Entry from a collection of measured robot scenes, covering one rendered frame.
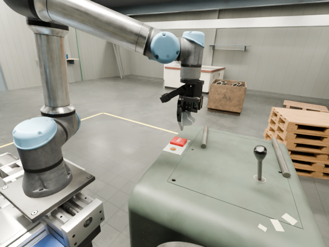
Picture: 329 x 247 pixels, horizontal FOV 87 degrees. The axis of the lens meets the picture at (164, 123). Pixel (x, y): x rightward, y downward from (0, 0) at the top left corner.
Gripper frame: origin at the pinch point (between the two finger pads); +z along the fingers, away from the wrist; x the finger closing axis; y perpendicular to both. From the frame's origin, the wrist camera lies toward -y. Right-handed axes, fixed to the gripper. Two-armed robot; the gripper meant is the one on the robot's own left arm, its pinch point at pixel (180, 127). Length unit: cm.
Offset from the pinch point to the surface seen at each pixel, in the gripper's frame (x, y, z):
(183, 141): 0.3, 1.7, 6.4
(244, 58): 943, -19, -12
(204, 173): -15.3, 14.7, 7.6
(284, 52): 931, 144, -45
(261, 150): -17.7, 28.3, -6.7
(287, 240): -28.8, 36.1, 7.7
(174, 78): 683, -283, 83
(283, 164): 0.0, 38.5, 5.5
